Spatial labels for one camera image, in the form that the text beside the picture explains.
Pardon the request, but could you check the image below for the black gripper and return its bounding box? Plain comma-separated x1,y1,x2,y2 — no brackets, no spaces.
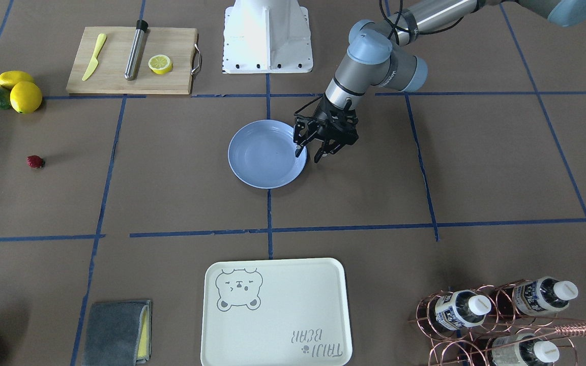
294,95,359,164

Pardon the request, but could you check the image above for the red strawberry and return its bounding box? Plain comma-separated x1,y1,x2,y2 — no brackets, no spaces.
26,155,46,169

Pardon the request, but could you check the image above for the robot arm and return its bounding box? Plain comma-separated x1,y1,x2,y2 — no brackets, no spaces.
293,1,499,162

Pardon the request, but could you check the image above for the blue plastic plate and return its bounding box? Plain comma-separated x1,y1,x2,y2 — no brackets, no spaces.
227,119,308,189

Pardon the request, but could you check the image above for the cream bear tray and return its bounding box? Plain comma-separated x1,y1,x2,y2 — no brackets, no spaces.
200,258,353,365

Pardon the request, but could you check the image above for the lemon half slice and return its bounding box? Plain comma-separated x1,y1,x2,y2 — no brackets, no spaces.
148,54,173,75

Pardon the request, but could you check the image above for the steel cylinder black cap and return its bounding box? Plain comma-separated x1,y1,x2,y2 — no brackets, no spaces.
124,19,149,81

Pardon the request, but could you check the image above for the wooden cutting board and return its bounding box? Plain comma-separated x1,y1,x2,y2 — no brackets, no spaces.
66,26,199,96

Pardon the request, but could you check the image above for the bottle white cap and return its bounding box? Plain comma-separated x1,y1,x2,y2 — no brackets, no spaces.
428,290,492,332
488,333,561,365
511,277,579,317

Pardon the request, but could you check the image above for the yellow plastic knife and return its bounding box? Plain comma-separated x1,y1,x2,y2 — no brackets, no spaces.
81,33,107,81

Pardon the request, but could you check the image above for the grey folded cloth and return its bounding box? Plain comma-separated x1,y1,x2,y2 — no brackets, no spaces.
81,299,153,365

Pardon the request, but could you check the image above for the yellow lemon front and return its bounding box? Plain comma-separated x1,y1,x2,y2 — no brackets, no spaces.
10,81,43,114

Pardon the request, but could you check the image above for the yellow lemon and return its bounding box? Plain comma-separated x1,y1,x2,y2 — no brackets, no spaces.
10,81,43,114
0,70,35,90

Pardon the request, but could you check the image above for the bottle white cap bottom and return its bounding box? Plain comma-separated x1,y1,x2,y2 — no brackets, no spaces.
488,333,561,365

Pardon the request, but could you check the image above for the yellow lemon back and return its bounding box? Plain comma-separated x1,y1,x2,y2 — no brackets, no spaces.
0,70,35,90

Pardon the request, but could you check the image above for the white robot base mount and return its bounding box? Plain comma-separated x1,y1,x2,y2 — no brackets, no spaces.
222,1,314,74

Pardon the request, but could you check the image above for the copper wire bottle rack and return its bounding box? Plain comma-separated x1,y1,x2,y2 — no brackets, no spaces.
407,280,586,365

